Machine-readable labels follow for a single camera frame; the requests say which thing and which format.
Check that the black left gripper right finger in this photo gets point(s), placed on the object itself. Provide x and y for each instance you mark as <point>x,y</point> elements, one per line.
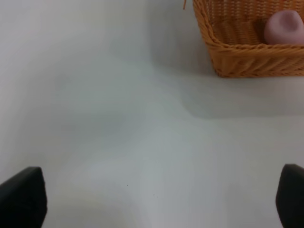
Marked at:
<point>290,196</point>

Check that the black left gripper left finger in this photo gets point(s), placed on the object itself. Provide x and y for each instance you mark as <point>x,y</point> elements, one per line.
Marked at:
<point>23,200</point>

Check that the pink peach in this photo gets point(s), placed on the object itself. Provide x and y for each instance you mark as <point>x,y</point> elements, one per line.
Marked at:
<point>284,27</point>

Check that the orange wicker basket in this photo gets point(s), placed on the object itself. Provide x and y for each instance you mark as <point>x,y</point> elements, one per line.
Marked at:
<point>233,34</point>

